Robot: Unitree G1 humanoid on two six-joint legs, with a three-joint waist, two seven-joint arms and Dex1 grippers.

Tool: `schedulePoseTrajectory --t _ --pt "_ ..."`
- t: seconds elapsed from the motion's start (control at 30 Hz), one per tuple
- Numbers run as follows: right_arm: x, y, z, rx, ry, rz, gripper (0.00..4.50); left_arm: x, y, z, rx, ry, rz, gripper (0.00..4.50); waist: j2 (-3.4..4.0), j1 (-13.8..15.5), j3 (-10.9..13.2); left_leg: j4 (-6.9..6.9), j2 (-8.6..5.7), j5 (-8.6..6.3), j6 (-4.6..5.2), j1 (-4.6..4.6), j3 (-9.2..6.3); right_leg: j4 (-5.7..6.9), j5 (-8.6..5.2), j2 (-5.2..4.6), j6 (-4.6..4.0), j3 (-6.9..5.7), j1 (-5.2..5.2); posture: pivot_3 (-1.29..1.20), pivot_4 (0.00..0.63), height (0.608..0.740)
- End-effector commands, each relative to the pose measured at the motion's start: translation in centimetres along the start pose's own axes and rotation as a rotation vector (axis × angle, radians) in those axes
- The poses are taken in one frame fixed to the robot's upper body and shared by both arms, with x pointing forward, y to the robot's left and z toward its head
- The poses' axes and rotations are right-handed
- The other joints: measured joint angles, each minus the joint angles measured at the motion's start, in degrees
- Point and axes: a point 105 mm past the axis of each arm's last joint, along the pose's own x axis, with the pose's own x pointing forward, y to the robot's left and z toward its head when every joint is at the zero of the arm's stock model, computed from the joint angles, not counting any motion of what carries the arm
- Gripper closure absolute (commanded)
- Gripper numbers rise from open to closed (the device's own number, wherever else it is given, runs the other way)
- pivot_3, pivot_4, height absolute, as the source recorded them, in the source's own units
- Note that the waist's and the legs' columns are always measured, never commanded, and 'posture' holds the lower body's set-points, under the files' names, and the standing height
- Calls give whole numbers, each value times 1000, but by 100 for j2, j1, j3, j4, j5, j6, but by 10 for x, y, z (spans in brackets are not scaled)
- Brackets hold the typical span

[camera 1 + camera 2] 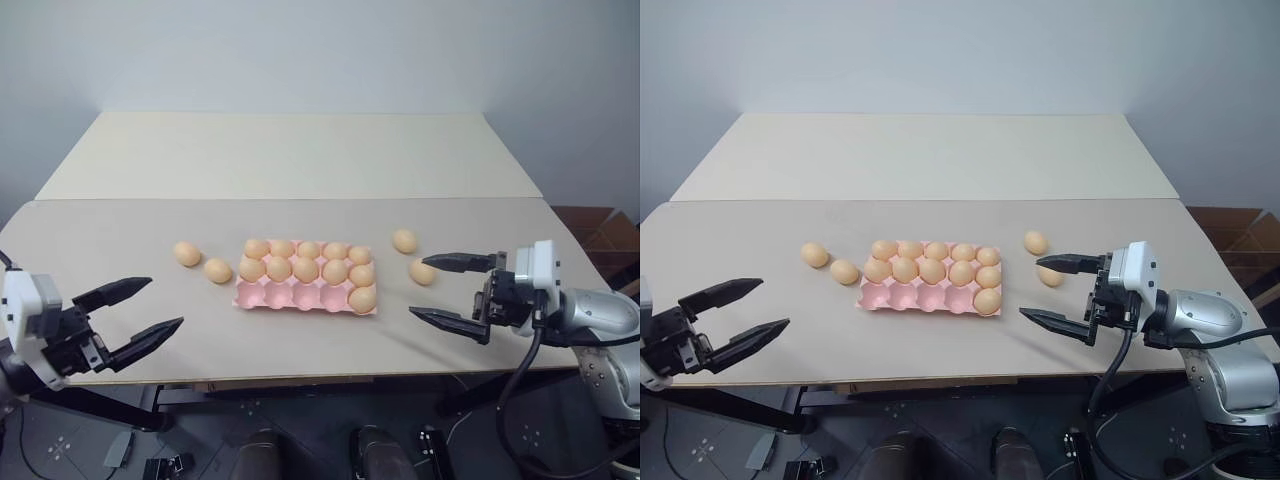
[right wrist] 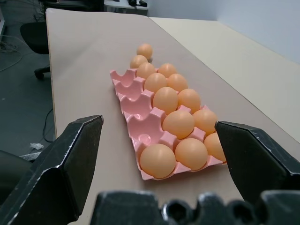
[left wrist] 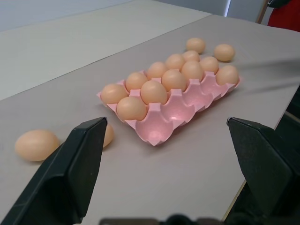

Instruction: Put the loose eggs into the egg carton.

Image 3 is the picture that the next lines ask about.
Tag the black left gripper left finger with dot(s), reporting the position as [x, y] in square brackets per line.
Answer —
[63, 178]

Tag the red object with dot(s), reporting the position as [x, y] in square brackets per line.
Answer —
[284, 16]

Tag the brown egg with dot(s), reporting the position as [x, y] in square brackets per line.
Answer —
[136, 80]
[175, 61]
[224, 52]
[196, 45]
[192, 69]
[227, 74]
[191, 55]
[154, 92]
[209, 64]
[157, 69]
[174, 80]
[37, 145]
[114, 93]
[131, 108]
[109, 136]

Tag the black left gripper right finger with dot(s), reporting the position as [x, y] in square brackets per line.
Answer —
[264, 159]

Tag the pink egg tray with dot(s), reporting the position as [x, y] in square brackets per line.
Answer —
[178, 110]

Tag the wooden frame post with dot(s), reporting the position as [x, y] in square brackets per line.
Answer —
[261, 10]

